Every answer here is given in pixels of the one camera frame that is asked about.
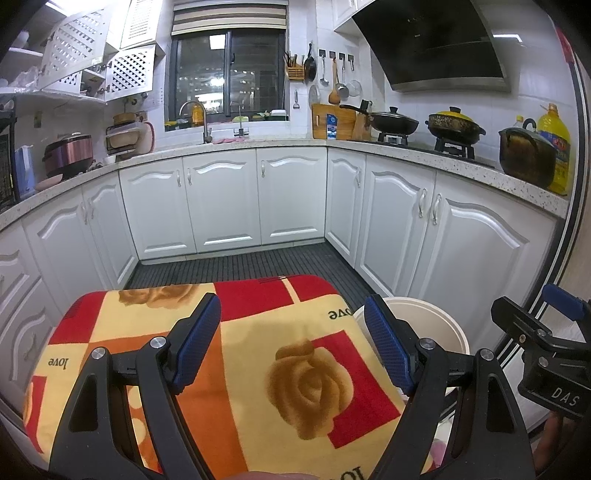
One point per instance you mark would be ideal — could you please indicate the small steel faucet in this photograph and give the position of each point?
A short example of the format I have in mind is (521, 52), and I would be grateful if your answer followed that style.
(240, 130)

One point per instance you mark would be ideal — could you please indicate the wooden chopstick holder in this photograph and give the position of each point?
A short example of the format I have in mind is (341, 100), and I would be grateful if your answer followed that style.
(294, 72)

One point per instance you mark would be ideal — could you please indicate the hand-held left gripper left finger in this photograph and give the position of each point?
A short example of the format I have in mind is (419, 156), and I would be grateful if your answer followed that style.
(196, 344)

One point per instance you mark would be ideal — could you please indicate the yellow lidded casserole pot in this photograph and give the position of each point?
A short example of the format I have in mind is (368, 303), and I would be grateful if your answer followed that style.
(455, 124)

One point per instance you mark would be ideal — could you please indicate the clear plastic bag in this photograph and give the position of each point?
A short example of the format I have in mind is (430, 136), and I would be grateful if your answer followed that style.
(25, 77)

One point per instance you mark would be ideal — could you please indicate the wooden spatula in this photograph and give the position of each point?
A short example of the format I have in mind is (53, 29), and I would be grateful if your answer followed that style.
(334, 97)

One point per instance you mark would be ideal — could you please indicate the dark ribbed floor mat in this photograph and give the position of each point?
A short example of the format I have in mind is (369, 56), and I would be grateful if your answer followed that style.
(254, 263)

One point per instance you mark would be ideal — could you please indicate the tall steel faucet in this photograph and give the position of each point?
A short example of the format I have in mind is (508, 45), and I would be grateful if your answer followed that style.
(207, 134)

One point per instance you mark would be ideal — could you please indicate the wooden cutting board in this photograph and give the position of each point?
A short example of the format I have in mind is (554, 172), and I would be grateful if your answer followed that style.
(325, 122)

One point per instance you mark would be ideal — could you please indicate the green item on windowsill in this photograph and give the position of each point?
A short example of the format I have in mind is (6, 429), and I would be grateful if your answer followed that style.
(262, 116)

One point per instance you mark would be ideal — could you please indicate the copper rice cooker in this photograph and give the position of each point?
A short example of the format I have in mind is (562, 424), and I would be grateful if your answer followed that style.
(69, 154)

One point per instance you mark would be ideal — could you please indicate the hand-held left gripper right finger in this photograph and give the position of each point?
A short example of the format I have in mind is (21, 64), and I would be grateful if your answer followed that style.
(390, 346)

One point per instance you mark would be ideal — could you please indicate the black storage rack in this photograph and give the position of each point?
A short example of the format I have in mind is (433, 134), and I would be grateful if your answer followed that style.
(122, 141)

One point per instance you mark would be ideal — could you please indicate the small black hanging pan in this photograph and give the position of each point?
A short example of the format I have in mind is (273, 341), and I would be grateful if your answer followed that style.
(310, 68)

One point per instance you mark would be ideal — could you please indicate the dark brown pot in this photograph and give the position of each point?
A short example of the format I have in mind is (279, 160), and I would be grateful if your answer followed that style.
(526, 157)

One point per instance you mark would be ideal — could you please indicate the pink cloth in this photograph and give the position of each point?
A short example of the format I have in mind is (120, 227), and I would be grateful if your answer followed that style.
(231, 139)

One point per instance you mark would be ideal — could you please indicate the small yellow oil bottle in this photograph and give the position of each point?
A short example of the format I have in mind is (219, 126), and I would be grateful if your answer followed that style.
(198, 115)

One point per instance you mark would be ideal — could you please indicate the large open lattice cabinet door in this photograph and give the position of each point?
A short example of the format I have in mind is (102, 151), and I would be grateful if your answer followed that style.
(76, 46)

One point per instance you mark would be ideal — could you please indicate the hanging peeler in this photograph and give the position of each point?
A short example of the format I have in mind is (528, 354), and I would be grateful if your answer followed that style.
(297, 105)

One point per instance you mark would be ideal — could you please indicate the brown basket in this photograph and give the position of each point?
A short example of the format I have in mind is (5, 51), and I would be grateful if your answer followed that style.
(125, 119)

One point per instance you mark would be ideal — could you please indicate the black toaster oven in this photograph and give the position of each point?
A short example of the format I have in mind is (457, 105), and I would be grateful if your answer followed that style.
(7, 170)

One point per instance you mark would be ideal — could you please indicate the striped roller blind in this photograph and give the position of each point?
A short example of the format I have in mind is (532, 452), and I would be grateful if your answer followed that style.
(231, 18)

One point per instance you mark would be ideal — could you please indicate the black wok with lid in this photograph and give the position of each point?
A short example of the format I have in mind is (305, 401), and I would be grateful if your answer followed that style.
(392, 122)

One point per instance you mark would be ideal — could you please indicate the black gas stove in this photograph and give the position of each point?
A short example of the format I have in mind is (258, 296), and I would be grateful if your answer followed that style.
(418, 144)

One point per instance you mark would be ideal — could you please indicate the white upper wall cabinet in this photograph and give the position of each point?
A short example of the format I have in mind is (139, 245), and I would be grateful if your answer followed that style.
(346, 11)

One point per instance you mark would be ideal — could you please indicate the dark framed window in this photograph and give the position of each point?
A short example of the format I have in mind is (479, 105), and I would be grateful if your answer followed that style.
(198, 69)

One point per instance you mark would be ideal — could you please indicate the white box on windowsill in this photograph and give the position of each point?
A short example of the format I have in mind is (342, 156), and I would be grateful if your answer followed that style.
(280, 115)

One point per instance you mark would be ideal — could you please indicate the large yellow oil bottle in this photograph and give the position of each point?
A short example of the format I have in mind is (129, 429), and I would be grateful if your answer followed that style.
(556, 138)

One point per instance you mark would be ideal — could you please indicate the white plastic bucket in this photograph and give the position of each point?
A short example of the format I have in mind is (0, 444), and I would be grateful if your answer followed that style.
(429, 318)

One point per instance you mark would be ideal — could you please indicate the pink plate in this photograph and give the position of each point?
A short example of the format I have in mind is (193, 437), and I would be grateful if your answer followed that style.
(48, 182)

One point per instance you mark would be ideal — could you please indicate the black range hood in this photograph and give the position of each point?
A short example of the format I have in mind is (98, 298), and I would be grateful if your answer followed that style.
(429, 41)

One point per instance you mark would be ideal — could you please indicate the small open lattice cabinet door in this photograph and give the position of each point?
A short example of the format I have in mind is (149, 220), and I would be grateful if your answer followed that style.
(130, 74)

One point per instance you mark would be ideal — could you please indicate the steel skimmer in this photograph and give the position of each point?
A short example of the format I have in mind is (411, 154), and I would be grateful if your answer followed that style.
(342, 90)

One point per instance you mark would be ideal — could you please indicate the steel ladle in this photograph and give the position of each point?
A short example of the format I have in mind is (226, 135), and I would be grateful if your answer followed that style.
(324, 81)

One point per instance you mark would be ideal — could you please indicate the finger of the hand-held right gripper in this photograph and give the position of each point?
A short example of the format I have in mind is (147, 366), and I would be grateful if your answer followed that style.
(565, 302)
(517, 318)

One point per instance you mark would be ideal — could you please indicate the white lower kitchen cabinets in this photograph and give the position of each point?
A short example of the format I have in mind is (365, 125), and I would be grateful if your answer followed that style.
(226, 198)

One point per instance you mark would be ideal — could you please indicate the rose printed blanket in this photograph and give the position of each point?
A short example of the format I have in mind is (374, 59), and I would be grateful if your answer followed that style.
(258, 332)

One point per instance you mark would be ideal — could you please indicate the small white cup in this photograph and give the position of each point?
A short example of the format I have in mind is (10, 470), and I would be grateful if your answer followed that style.
(109, 159)

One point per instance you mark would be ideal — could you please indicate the mesh strainer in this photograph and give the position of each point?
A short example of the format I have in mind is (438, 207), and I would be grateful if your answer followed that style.
(354, 87)

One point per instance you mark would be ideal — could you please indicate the white round board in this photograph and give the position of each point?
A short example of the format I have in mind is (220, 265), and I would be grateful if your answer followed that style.
(147, 138)

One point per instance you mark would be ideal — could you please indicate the white louvre cabinet door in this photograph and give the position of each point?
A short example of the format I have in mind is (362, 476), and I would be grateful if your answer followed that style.
(141, 23)

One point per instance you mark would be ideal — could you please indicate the wooden knife block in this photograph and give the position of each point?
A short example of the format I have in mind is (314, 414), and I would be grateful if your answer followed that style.
(362, 131)

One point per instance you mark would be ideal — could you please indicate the white round hanging utensil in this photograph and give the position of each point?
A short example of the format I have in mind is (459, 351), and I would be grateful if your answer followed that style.
(314, 94)

